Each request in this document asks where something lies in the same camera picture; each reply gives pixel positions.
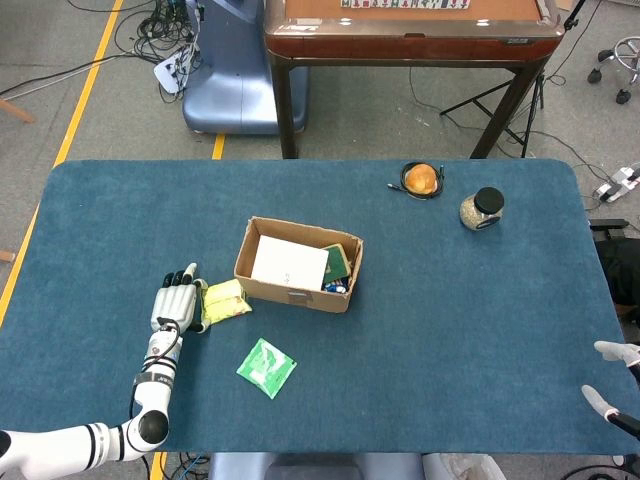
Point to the green sachet packet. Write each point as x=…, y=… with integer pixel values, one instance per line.
x=265, y=367

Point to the row of face-up mahjong tiles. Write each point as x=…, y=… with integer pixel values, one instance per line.
x=405, y=3

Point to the white power strip with plugs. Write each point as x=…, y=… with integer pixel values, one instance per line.
x=170, y=72

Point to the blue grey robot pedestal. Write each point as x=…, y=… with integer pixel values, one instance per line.
x=235, y=85

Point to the blue felt table mat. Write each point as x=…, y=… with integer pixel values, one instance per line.
x=425, y=325

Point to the glass jar black lid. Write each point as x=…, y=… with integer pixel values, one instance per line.
x=482, y=210

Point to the white red power strip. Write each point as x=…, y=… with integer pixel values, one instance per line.
x=617, y=182

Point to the black tripod stand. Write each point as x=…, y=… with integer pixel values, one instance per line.
x=530, y=115

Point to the yellow snack packet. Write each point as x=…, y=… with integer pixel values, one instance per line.
x=225, y=302

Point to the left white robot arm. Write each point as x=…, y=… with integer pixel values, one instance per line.
x=50, y=445

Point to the brown mahjong table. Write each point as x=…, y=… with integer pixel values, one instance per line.
x=410, y=42

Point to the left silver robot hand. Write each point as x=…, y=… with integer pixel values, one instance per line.
x=175, y=305

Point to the open cardboard box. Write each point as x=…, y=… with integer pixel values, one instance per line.
x=310, y=300

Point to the chrome wheeled stool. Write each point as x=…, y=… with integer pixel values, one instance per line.
x=627, y=55

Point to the blue and white snack packet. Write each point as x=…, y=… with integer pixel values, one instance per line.
x=334, y=287

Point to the white picture card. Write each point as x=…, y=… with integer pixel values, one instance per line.
x=290, y=262

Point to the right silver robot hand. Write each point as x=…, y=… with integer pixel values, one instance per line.
x=622, y=352

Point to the grey blue robot torso base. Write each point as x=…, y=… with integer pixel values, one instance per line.
x=310, y=467

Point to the dark green box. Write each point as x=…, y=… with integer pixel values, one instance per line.
x=337, y=265

